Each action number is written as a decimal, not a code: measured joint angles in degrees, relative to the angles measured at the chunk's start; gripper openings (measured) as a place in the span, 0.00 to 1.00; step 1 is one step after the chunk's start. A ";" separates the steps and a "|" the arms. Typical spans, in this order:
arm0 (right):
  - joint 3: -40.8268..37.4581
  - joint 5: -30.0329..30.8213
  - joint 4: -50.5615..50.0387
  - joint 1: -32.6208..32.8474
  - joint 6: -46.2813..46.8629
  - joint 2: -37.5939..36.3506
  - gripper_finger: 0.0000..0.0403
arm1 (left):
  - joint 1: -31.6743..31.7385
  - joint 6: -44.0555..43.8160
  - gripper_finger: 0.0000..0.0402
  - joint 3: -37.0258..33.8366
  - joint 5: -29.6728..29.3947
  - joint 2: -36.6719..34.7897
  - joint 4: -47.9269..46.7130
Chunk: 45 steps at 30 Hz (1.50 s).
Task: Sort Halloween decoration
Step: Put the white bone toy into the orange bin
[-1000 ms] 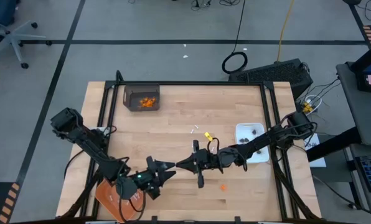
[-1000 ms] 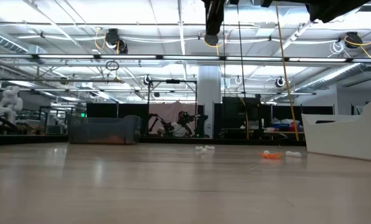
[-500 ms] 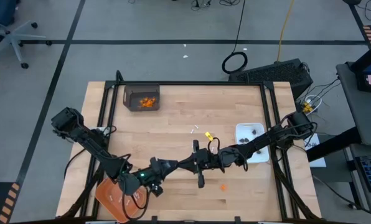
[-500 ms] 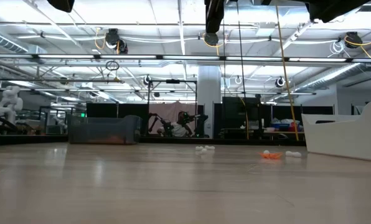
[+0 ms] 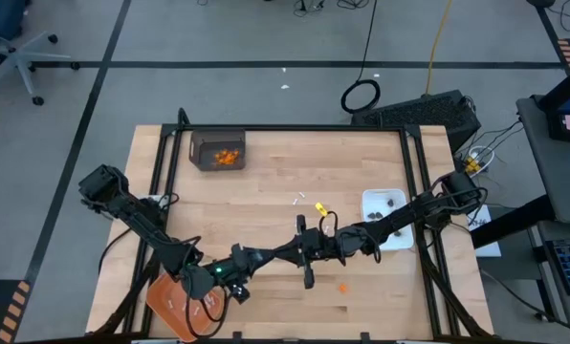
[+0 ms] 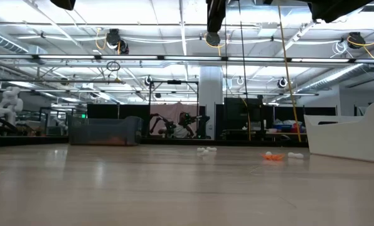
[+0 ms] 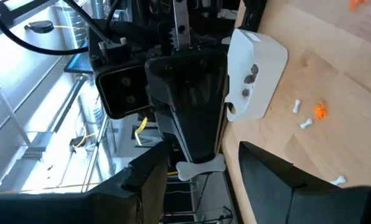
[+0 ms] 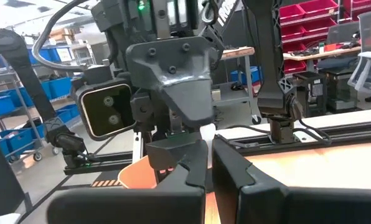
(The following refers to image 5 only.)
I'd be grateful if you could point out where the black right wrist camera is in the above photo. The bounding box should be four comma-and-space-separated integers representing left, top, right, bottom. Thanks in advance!
337, 226, 377, 257

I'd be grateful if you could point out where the orange plastic tray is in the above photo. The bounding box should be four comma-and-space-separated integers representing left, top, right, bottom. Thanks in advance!
144, 269, 224, 343

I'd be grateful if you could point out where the black right camera cable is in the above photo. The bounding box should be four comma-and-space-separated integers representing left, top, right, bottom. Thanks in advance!
318, 210, 383, 265

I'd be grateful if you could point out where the grey office chair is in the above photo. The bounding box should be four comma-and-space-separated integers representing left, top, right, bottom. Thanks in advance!
0, 0, 83, 107

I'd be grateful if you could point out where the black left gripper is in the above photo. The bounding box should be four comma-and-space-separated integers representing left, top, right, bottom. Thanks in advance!
212, 243, 279, 305

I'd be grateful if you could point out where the black table frame rail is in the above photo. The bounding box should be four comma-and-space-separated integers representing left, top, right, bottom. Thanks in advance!
399, 126, 442, 338
139, 126, 184, 338
160, 123, 423, 135

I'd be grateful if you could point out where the dark grey plastic bin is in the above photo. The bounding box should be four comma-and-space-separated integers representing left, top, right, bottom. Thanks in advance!
187, 127, 247, 172

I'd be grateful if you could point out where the black computer tower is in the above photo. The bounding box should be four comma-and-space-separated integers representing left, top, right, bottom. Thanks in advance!
350, 89, 483, 155

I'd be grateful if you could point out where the black left camera cable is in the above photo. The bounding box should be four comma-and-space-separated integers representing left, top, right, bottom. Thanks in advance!
183, 274, 232, 339

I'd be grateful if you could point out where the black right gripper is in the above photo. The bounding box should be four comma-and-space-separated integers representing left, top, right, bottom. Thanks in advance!
277, 214, 341, 290

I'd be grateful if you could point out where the white plastic bin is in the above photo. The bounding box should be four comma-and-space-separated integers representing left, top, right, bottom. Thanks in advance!
360, 188, 415, 253

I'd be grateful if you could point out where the yellow floor cable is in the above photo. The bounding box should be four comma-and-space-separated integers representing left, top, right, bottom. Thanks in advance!
424, 0, 454, 96

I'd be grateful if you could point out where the black camera cable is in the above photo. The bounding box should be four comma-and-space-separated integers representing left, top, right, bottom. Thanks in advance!
183, 274, 232, 339
318, 210, 383, 265

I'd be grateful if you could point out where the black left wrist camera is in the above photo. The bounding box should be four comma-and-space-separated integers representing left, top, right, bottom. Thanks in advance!
182, 265, 215, 300

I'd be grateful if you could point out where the black laptop screen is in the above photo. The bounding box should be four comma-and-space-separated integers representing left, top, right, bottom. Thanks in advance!
536, 56, 570, 144

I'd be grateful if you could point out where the grey side desk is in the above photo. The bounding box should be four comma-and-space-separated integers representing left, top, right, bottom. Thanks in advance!
515, 93, 570, 226

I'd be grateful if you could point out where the black coiled floor cable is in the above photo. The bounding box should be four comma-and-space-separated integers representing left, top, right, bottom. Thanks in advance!
340, 0, 382, 115

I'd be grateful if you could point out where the white paper sheet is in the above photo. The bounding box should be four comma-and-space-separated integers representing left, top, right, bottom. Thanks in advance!
466, 204, 502, 258

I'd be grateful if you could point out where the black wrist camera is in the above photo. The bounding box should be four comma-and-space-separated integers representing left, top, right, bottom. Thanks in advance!
182, 265, 215, 300
337, 226, 377, 257

